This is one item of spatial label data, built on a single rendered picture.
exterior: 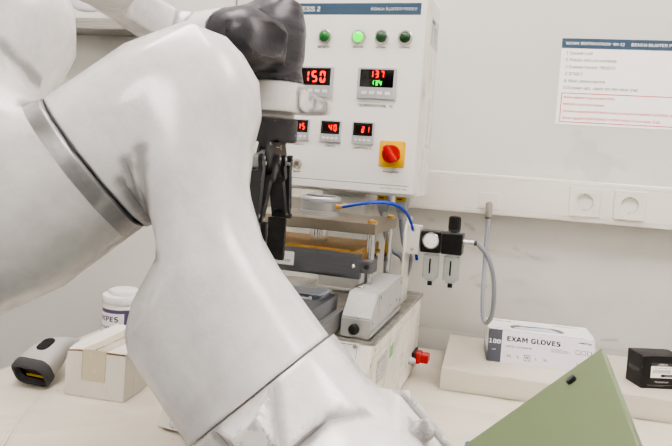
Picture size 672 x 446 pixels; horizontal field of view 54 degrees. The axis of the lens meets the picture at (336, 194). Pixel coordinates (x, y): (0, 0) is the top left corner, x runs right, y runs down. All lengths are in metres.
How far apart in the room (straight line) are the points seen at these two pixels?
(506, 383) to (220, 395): 1.10
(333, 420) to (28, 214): 0.22
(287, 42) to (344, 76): 0.42
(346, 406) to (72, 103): 0.25
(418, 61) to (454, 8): 0.39
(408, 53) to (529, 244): 0.61
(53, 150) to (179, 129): 0.08
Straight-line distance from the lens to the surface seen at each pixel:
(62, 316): 2.16
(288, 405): 0.38
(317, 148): 1.42
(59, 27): 0.53
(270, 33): 0.97
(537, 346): 1.54
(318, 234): 1.27
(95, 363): 1.31
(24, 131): 0.45
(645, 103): 1.74
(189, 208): 0.41
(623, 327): 1.77
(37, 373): 1.40
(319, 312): 1.02
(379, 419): 0.39
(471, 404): 1.40
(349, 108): 1.40
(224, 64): 0.44
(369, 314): 1.09
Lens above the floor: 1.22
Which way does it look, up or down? 3 degrees down
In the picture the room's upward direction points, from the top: 4 degrees clockwise
